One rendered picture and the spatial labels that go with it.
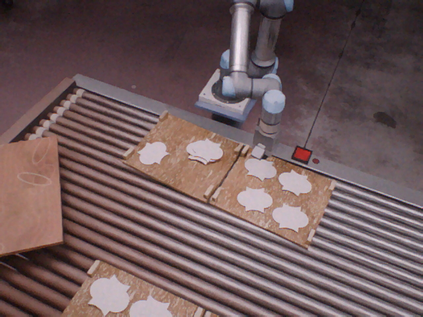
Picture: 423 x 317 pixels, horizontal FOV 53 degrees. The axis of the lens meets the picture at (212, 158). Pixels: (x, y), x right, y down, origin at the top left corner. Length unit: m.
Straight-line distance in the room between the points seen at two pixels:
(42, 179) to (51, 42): 2.72
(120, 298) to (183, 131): 0.80
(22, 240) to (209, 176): 0.73
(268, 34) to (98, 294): 1.21
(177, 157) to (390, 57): 2.96
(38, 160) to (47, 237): 0.35
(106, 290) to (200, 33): 3.16
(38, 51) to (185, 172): 2.70
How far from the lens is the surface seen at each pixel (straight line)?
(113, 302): 1.49
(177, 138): 1.89
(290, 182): 1.77
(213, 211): 1.67
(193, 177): 1.74
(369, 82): 4.00
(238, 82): 1.57
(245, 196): 1.69
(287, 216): 1.67
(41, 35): 4.42
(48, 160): 1.75
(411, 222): 1.86
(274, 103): 1.49
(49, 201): 1.63
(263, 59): 1.98
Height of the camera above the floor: 2.31
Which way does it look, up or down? 49 degrees down
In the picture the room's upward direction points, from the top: 4 degrees clockwise
